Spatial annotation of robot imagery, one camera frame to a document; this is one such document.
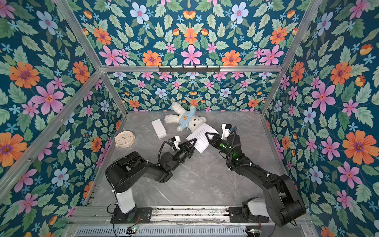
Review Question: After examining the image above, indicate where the beige round clock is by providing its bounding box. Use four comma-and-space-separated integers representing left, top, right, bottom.
115, 131, 135, 148

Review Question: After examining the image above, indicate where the black hook rail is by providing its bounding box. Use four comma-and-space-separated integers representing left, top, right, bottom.
158, 66, 221, 74

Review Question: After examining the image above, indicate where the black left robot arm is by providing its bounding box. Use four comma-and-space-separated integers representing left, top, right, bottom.
106, 138, 197, 214

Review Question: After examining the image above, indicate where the white teddy bear blue shirt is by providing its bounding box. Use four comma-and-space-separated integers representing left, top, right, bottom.
164, 102, 207, 132

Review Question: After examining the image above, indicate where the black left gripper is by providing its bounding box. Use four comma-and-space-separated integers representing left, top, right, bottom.
168, 139, 196, 172

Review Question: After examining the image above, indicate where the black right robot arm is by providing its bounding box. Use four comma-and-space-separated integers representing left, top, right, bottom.
205, 132, 306, 227

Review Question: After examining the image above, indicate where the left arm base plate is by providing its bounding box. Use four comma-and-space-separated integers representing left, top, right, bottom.
111, 206, 153, 224

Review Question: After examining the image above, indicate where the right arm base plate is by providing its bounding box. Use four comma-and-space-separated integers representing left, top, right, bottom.
226, 206, 270, 223

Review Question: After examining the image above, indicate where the white rectangular box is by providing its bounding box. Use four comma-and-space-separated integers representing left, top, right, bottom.
152, 119, 167, 139

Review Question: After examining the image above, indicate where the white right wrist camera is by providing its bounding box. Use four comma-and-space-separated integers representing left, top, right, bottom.
222, 123, 233, 140

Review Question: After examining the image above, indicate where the white printed paper sheet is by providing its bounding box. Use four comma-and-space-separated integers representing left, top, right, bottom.
186, 123, 219, 154

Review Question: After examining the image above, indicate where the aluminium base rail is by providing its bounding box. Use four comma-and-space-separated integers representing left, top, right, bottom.
63, 205, 314, 226

